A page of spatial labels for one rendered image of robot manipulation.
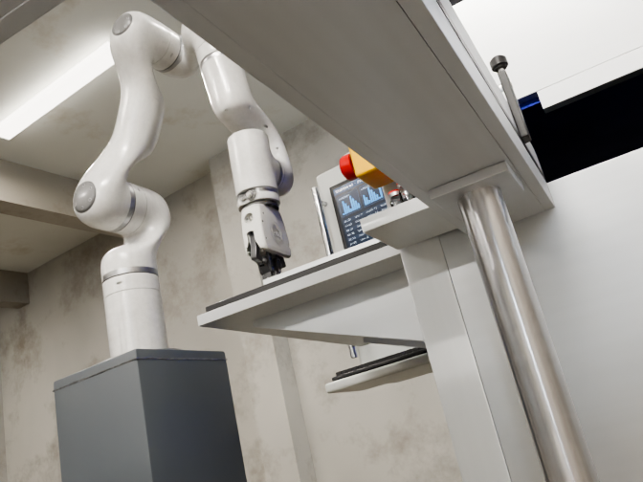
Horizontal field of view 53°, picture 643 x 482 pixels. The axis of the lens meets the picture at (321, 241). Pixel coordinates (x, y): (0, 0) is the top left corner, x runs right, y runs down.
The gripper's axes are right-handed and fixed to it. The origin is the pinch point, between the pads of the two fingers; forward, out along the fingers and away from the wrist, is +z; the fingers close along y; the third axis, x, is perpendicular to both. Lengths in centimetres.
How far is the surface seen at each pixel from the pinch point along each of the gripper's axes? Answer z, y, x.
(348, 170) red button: -7.1, -19.6, -27.4
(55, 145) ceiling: -224, 214, 288
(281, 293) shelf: 5.4, -11.0, -7.7
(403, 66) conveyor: 6, -62, -49
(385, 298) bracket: 9.5, -2.5, -22.2
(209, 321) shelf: 6.2, -11.1, 7.7
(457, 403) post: 28.7, -12.6, -32.9
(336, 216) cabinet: -44, 91, 23
